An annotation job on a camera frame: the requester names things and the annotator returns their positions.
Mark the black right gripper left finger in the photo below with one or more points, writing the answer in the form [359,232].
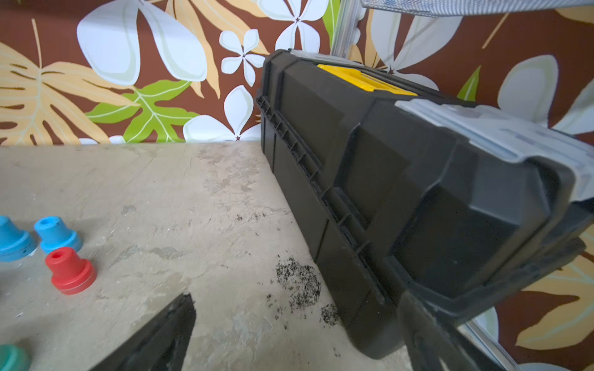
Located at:
[161,344]

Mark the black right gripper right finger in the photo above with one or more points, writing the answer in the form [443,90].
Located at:
[433,343]

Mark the red stamp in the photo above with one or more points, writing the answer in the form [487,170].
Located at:
[70,273]

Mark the green stamp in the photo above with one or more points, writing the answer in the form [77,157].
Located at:
[13,358]

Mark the blue stamp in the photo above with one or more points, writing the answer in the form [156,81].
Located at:
[55,234]
[15,243]

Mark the black toolbox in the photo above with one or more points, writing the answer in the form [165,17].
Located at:
[400,190]

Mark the white mesh basket right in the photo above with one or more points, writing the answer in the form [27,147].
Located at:
[447,8]

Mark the aluminium frame post right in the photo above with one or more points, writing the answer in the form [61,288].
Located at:
[350,14]

